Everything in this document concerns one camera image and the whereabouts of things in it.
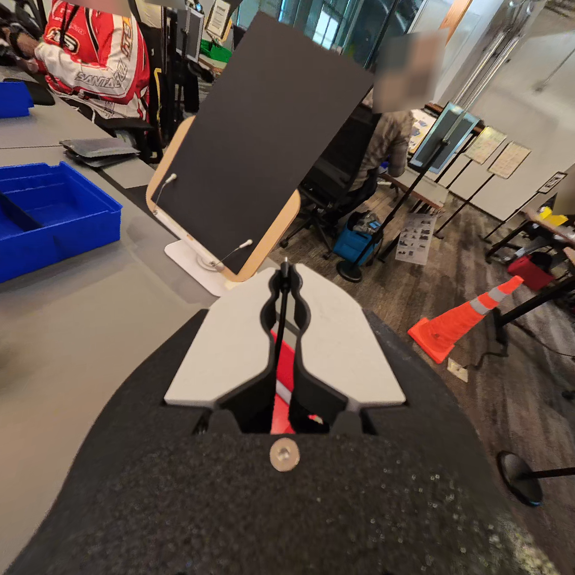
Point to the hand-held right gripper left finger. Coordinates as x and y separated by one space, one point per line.
220 359

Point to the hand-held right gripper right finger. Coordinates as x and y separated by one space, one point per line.
352 359

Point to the red plastic bin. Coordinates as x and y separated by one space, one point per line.
283 377

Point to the blue plastic bin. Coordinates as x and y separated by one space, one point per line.
13 99
54 220

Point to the grey desk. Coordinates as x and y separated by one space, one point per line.
72 359

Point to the white floor plug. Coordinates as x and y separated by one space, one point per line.
458 369

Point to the orange traffic cone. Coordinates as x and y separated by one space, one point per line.
454 323

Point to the blue floor bag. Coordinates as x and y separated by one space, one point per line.
359 241

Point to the black office chair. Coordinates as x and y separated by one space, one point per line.
337 180

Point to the black round floor base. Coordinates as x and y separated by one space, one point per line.
521 476

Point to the black sign stand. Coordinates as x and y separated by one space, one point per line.
440 135

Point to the grey pouch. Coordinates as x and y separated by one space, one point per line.
99 150

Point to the red white printed bag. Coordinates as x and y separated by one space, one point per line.
94 54

